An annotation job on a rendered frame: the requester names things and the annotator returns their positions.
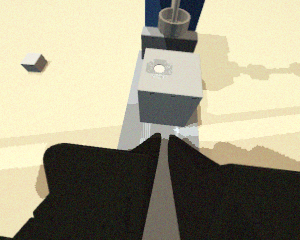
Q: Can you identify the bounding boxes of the small white cube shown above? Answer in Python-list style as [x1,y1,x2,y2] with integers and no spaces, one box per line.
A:
[20,53,47,73]

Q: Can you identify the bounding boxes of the tan block with round hole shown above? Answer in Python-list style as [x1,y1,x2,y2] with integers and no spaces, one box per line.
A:
[137,48,203,127]

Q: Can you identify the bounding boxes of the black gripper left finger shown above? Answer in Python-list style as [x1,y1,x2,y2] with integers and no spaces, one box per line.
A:
[43,133,161,240]

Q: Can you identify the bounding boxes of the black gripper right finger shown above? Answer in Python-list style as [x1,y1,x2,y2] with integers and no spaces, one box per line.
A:
[168,134,300,240]

